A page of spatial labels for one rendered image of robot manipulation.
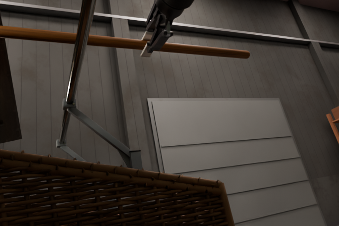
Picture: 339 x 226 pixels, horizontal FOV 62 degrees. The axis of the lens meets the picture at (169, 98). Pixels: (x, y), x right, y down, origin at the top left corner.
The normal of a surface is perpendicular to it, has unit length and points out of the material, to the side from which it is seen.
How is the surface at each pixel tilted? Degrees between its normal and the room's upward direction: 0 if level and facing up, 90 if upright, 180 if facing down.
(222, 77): 90
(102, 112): 90
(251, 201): 90
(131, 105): 90
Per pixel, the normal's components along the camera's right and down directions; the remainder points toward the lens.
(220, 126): 0.38, -0.43
